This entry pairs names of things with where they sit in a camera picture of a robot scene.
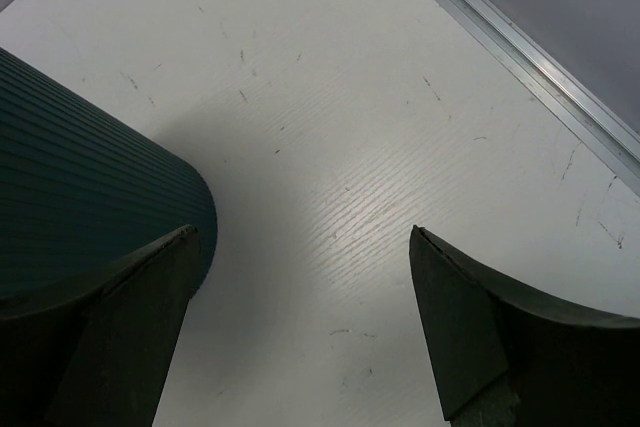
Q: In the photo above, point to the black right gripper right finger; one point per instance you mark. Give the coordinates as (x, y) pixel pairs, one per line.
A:
(506, 354)

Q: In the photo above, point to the aluminium table side rail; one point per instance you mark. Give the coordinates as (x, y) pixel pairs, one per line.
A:
(574, 105)

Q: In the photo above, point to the dark green plastic bin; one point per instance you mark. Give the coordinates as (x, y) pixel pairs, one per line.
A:
(80, 189)

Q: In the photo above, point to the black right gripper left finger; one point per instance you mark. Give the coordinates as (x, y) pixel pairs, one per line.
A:
(95, 350)

